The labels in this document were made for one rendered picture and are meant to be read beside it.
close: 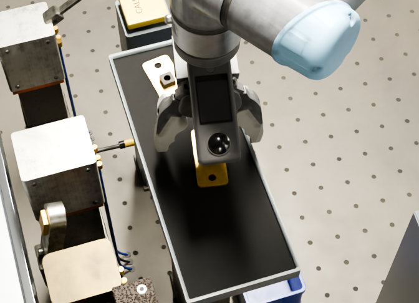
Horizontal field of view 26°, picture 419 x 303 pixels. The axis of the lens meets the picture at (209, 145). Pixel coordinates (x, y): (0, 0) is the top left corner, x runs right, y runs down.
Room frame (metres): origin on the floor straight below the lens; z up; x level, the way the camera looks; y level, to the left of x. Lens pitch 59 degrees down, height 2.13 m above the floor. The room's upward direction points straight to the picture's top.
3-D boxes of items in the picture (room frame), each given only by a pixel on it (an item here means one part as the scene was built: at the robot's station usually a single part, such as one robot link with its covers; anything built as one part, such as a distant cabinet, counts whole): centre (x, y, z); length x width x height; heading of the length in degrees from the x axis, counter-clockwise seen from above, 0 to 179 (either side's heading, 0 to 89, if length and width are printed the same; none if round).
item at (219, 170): (0.58, 0.00, 1.17); 0.08 x 0.04 x 0.01; 7
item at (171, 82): (0.69, 0.05, 1.17); 0.08 x 0.04 x 0.01; 27
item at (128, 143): (0.69, 0.15, 1.00); 0.12 x 0.01 x 0.01; 107
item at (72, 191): (0.63, 0.19, 0.90); 0.13 x 0.08 x 0.41; 107
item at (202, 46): (0.60, 0.01, 1.40); 0.08 x 0.08 x 0.05
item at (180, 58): (0.61, 0.00, 1.32); 0.09 x 0.08 x 0.12; 6
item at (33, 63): (0.88, 0.27, 0.88); 0.12 x 0.07 x 0.36; 107
